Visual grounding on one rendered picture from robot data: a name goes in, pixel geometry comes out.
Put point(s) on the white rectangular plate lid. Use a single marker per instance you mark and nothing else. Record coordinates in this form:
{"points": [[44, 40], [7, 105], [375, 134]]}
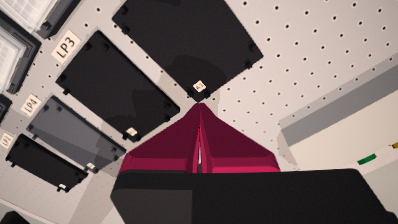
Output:
{"points": [[9, 53]]}

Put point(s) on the white microplate lid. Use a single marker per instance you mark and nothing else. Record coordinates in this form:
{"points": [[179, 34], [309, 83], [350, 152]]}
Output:
{"points": [[28, 13]]}

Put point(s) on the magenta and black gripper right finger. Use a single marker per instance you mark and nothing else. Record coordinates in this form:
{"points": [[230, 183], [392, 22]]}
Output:
{"points": [[226, 150]]}

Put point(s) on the white button panel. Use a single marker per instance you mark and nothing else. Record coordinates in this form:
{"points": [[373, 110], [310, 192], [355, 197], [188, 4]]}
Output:
{"points": [[352, 127]]}

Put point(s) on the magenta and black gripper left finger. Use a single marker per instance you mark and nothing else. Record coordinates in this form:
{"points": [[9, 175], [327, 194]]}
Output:
{"points": [[174, 148]]}

